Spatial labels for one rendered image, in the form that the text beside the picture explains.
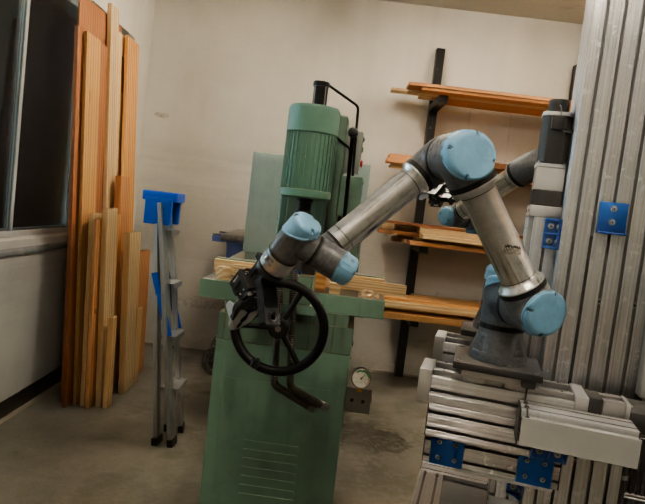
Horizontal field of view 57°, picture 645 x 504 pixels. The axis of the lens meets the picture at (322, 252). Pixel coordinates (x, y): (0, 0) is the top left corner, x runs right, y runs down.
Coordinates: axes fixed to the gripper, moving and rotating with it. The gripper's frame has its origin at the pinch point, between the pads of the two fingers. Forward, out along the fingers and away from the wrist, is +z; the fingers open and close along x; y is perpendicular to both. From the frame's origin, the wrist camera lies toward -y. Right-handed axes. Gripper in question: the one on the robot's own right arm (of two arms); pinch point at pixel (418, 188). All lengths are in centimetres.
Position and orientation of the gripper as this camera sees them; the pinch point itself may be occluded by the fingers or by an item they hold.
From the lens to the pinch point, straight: 262.1
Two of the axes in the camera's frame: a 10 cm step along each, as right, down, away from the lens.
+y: -5.5, 6.7, -5.0
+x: 3.8, 7.3, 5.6
